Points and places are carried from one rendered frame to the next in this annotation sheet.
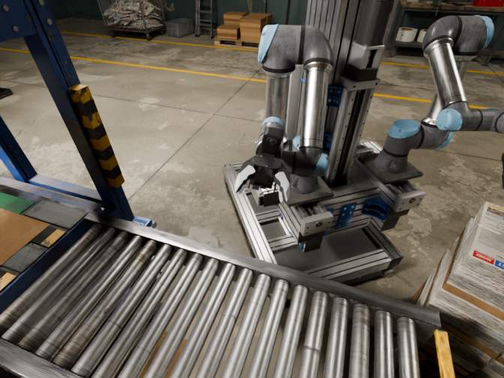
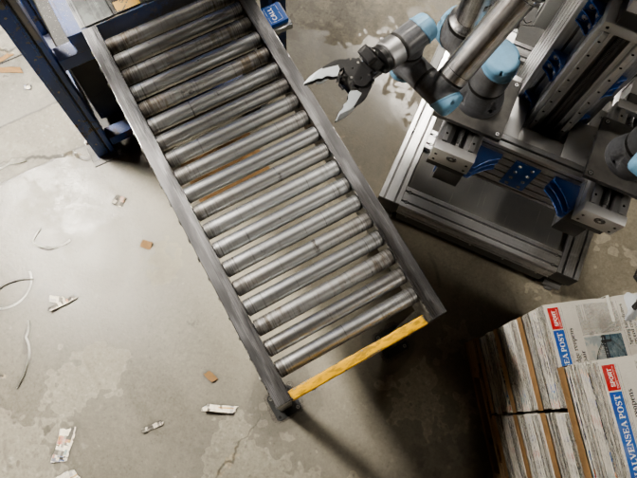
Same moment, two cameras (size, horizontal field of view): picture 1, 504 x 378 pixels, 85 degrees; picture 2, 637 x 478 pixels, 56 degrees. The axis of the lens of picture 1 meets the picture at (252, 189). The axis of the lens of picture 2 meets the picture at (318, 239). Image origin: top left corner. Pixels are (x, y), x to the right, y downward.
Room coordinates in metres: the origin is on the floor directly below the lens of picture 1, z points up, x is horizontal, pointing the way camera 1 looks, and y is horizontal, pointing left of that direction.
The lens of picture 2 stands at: (-0.11, -0.46, 2.47)
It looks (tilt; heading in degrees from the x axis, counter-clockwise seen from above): 73 degrees down; 35
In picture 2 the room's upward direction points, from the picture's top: 7 degrees clockwise
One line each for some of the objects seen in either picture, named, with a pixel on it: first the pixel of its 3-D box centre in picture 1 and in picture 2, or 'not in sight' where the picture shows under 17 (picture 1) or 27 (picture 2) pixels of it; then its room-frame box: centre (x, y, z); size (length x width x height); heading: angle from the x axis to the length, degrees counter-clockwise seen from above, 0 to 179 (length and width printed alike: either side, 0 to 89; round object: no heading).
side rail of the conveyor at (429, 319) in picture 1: (235, 266); (324, 136); (0.60, 0.06, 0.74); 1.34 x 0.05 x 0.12; 71
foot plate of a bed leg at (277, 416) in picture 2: not in sight; (283, 403); (-0.09, -0.38, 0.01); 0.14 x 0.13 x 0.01; 161
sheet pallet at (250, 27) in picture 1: (244, 29); not in sight; (7.12, 0.16, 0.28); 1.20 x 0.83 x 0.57; 71
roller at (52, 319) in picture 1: (84, 283); (188, 50); (0.51, 0.58, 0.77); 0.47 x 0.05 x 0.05; 161
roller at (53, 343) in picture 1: (99, 288); (197, 65); (0.49, 0.52, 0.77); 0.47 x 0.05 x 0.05; 161
